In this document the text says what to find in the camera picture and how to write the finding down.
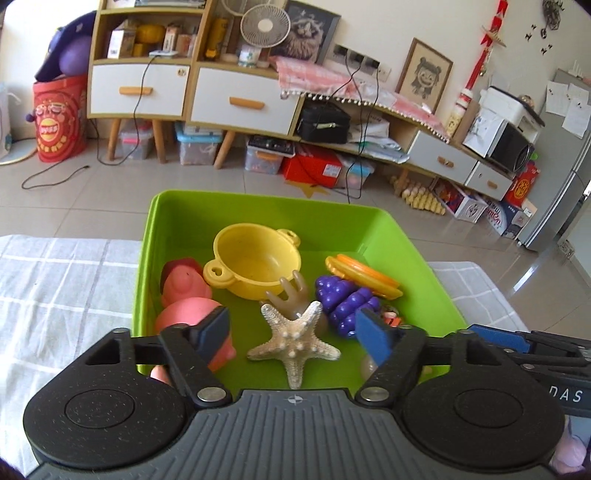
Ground red printed bucket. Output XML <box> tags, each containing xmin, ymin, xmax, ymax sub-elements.
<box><xmin>31</xmin><ymin>75</ymin><xmax>89</xmax><ymax>164</ymax></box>

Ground green plastic box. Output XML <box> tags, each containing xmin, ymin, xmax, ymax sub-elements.
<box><xmin>130</xmin><ymin>188</ymin><xmax>468</xmax><ymax>389</ymax></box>

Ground red flat box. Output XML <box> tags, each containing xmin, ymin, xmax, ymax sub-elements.
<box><xmin>281</xmin><ymin>147</ymin><xmax>345</xmax><ymax>190</ymax></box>

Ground purple toy grapes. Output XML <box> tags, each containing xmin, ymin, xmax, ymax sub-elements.
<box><xmin>315</xmin><ymin>275</ymin><xmax>384</xmax><ymax>339</ymax></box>

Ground red hanging ornament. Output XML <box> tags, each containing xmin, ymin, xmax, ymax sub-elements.
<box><xmin>463</xmin><ymin>0</ymin><xmax>509</xmax><ymax>101</ymax></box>

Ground white desk fan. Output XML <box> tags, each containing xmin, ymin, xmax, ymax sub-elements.
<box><xmin>239</xmin><ymin>4</ymin><xmax>293</xmax><ymax>68</ymax></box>

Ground white appliance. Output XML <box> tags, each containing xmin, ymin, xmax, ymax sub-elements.
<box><xmin>479</xmin><ymin>86</ymin><xmax>546</xmax><ymax>128</ymax></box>

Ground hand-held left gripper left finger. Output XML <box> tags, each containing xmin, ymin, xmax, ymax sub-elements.
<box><xmin>87</xmin><ymin>305</ymin><xmax>234</xmax><ymax>410</ymax></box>

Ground pink pig toy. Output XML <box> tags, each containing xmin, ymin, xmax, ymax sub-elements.
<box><xmin>150</xmin><ymin>257</ymin><xmax>238</xmax><ymax>387</ymax></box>

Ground wooden cabinet with shelves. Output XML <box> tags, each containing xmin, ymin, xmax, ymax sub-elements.
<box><xmin>87</xmin><ymin>0</ymin><xmax>306</xmax><ymax>165</ymax></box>

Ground white cabinet drawer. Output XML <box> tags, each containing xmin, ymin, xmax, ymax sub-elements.
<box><xmin>189</xmin><ymin>66</ymin><xmax>302</xmax><ymax>138</ymax></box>
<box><xmin>88</xmin><ymin>62</ymin><xmax>191</xmax><ymax>119</ymax></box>

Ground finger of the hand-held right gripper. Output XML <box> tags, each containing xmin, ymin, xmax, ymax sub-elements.
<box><xmin>508</xmin><ymin>347</ymin><xmax>591</xmax><ymax>377</ymax></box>
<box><xmin>461</xmin><ymin>324</ymin><xmax>591</xmax><ymax>355</ymax></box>

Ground black floor cable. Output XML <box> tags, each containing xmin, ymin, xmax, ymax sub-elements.
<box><xmin>20</xmin><ymin>163</ymin><xmax>92</xmax><ymax>190</ymax></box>

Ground beige toy hand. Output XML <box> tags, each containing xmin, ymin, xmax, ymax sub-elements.
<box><xmin>361</xmin><ymin>354</ymin><xmax>385</xmax><ymax>381</ymax></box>
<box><xmin>265</xmin><ymin>271</ymin><xmax>329</xmax><ymax>334</ymax></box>

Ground beige starfish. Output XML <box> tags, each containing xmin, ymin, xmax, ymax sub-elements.
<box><xmin>246</xmin><ymin>300</ymin><xmax>342</xmax><ymax>390</ymax></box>

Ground low wooden sideboard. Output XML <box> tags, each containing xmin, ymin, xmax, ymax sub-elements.
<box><xmin>294</xmin><ymin>91</ymin><xmax>519</xmax><ymax>202</ymax></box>

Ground purple plush toy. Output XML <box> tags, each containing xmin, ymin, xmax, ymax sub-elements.
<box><xmin>34</xmin><ymin>9</ymin><xmax>99</xmax><ymax>85</ymax></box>

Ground black bag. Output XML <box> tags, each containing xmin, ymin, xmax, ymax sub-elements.
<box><xmin>296</xmin><ymin>100</ymin><xmax>352</xmax><ymax>145</ymax></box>

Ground white cartoon printed box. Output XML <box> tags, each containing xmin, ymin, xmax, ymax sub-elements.
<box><xmin>431</xmin><ymin>177</ymin><xmax>491</xmax><ymax>225</ymax></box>

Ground grey checked tablecloth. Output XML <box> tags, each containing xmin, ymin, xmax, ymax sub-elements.
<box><xmin>0</xmin><ymin>234</ymin><xmax>591</xmax><ymax>477</ymax></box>

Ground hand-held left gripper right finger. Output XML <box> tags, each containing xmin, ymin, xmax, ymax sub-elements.
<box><xmin>353</xmin><ymin>308</ymin><xmax>507</xmax><ymax>403</ymax></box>

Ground orange yellow toy lid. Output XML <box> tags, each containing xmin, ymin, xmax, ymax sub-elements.
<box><xmin>324</xmin><ymin>253</ymin><xmax>404</xmax><ymax>301</ymax></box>

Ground pink checked cloth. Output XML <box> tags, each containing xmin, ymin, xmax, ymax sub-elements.
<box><xmin>275</xmin><ymin>55</ymin><xmax>452</xmax><ymax>140</ymax></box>

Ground grey refrigerator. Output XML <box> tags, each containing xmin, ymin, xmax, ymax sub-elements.
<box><xmin>516</xmin><ymin>68</ymin><xmax>591</xmax><ymax>253</ymax></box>

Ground dark framed cat picture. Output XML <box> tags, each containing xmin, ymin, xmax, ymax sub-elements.
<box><xmin>271</xmin><ymin>0</ymin><xmax>342</xmax><ymax>66</ymax></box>

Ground yellow star floor sticker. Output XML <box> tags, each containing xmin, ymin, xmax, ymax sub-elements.
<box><xmin>285</xmin><ymin>179</ymin><xmax>332</xmax><ymax>200</ymax></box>

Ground white sideboard drawer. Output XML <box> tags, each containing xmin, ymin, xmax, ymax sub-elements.
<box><xmin>465</xmin><ymin>163</ymin><xmax>514</xmax><ymax>202</ymax></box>
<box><xmin>408</xmin><ymin>131</ymin><xmax>479</xmax><ymax>186</ymax></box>

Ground black microwave oven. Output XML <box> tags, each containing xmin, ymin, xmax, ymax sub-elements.
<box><xmin>488</xmin><ymin>122</ymin><xmax>537</xmax><ymax>173</ymax></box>

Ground yellow toy pot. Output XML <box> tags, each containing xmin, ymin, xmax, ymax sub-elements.
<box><xmin>202</xmin><ymin>222</ymin><xmax>303</xmax><ymax>301</ymax></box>

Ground blue lid storage box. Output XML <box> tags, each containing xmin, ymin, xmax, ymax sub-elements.
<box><xmin>174</xmin><ymin>122</ymin><xmax>225</xmax><ymax>167</ymax></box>

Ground clear storage box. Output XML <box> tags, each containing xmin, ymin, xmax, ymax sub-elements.
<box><xmin>115</xmin><ymin>122</ymin><xmax>156</xmax><ymax>161</ymax></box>

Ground wooden framed cartoon picture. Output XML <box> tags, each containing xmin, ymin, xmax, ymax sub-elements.
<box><xmin>395</xmin><ymin>37</ymin><xmax>454</xmax><ymax>114</ymax></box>

